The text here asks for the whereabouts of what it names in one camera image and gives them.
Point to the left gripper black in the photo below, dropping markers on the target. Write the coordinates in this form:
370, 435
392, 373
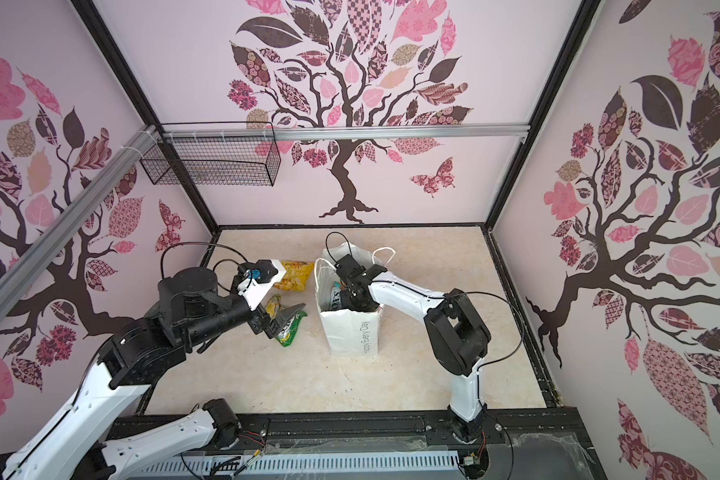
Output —
261, 321

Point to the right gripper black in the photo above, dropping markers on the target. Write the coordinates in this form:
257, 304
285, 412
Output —
346, 305

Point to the green yellow snack bag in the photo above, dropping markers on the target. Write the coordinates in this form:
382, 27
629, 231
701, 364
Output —
287, 335

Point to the white paper bag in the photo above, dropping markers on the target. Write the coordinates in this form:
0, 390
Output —
349, 333

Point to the yellow chip bag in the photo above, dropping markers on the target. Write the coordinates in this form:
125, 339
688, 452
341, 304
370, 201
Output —
297, 274

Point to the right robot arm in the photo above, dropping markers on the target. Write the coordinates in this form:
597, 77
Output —
457, 334

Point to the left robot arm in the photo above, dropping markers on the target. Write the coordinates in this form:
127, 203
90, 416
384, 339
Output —
189, 315

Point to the colourful snack bag in bag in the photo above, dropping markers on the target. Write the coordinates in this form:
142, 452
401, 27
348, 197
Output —
335, 301

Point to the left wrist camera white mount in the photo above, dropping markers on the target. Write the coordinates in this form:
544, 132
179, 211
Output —
254, 280

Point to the white slotted cable duct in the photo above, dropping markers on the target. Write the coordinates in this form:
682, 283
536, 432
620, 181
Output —
305, 466

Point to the black wire basket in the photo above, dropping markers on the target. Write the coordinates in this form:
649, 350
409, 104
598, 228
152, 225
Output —
235, 153

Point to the aluminium rail back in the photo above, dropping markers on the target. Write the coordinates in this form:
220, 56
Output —
342, 132

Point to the aluminium rail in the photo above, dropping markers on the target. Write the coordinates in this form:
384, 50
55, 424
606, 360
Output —
342, 132
20, 278

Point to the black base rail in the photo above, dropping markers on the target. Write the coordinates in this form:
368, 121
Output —
546, 443

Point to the aluminium rail left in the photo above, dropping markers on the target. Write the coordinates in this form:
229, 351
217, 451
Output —
20, 278

